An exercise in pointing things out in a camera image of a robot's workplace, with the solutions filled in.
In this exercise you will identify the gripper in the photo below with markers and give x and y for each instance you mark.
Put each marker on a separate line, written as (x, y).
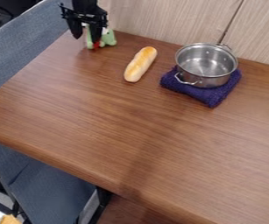
(83, 17)

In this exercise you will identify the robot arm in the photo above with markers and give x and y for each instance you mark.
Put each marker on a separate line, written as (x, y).
(84, 5)

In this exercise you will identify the green plush toy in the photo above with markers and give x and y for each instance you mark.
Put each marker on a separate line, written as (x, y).
(108, 38)

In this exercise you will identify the toy bread loaf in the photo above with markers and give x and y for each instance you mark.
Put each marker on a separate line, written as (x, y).
(140, 64)

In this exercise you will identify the silver pot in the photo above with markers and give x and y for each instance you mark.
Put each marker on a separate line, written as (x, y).
(205, 66)

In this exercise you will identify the dark blue cloth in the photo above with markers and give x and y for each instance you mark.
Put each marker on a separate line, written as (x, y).
(202, 89)

